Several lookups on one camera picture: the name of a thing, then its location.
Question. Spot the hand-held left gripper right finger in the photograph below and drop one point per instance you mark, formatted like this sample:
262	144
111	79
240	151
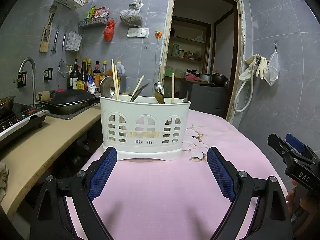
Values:
221	172

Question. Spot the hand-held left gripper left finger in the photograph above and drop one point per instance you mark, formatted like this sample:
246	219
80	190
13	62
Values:
102	172

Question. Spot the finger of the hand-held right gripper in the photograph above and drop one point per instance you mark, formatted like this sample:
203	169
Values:
280	148
295	141

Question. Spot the white plastic utensil holder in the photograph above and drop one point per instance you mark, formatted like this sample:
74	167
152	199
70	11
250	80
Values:
147	110

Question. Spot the silver spoon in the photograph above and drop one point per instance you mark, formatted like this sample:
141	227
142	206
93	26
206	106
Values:
185	100
107	87
158	87

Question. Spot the gold spoon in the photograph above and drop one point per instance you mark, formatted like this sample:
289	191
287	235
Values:
160	98

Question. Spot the wooden chopstick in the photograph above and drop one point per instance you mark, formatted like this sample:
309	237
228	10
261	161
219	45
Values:
140	82
173	88
112	65
115	70

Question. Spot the person's right hand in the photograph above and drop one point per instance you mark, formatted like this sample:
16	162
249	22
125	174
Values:
310	205

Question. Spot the pink floral tablecloth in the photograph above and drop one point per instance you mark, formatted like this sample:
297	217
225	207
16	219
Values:
162	192

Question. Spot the beige kitchen counter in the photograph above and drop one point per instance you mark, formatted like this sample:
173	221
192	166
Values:
45	142

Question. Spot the dark grey cabinet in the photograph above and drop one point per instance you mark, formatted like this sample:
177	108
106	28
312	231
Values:
205	97

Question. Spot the white mesh bag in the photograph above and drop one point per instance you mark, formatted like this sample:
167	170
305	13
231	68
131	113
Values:
273	67

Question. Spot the black wok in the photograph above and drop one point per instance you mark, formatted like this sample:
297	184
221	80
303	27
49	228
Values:
68	100

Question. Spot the cream rubber gloves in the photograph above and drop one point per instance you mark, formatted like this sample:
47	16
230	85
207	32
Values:
255	66

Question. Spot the blue white packet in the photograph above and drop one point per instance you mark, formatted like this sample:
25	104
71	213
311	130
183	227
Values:
91	85

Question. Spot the dark cooking pot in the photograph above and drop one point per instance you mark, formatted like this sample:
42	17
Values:
219	79

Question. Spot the steel pot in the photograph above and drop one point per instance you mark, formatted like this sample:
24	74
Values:
206	77

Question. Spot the beige sponge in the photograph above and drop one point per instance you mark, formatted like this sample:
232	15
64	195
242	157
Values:
43	95

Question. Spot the induction cooktop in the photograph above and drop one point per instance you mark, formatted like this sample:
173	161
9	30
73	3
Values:
17	125

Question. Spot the dark bottle green label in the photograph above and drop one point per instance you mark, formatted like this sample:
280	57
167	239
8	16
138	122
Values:
82	76

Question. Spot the brown bottle white label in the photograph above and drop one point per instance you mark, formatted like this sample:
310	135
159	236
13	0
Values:
74	78

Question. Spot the dark bottle red cap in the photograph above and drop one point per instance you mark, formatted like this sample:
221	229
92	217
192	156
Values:
96	73

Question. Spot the orange packet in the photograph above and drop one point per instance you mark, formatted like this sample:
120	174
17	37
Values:
109	73

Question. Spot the pink cloth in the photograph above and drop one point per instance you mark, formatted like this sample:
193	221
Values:
192	77

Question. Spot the beige towel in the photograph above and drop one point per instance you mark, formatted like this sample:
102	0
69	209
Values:
2	177

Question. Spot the dark bottle yellow cap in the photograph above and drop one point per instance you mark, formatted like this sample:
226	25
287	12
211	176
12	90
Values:
89	70

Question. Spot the small pan with food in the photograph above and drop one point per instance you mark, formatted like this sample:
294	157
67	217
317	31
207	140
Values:
5	103

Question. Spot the green jar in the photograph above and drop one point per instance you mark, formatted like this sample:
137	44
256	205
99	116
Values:
175	50

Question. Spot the steel faucet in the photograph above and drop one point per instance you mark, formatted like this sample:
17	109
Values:
28	61

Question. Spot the white perforated hanging box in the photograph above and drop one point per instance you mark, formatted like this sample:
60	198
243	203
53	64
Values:
73	40

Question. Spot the wooden shelf unit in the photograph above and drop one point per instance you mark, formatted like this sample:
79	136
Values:
190	41

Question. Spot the hanging metal utensil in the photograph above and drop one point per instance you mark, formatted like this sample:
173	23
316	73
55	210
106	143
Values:
64	38
55	40

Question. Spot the red plastic bag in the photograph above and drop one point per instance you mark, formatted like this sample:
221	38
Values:
109	30

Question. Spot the clear bag of dried goods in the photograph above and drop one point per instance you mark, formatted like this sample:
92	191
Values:
132	15

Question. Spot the yellow green snack packet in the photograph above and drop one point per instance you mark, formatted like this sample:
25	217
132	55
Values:
90	12

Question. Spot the red snack packet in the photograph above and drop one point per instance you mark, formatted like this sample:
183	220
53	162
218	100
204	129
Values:
102	12

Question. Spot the black wall bracket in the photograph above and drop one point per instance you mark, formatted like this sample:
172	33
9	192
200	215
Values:
22	78
48	74

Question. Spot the door frame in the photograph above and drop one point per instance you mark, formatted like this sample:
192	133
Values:
165	42

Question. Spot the white wall switch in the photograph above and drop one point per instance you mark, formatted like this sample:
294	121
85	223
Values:
133	32

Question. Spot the white wall socket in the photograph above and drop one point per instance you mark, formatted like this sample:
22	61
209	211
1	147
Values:
143	32

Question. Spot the orange wall hook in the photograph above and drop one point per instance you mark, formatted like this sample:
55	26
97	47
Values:
158	33

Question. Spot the grey wall shelf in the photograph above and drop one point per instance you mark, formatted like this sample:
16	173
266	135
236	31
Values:
92	23

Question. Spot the wooden wall knife rack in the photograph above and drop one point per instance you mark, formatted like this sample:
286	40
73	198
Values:
47	32

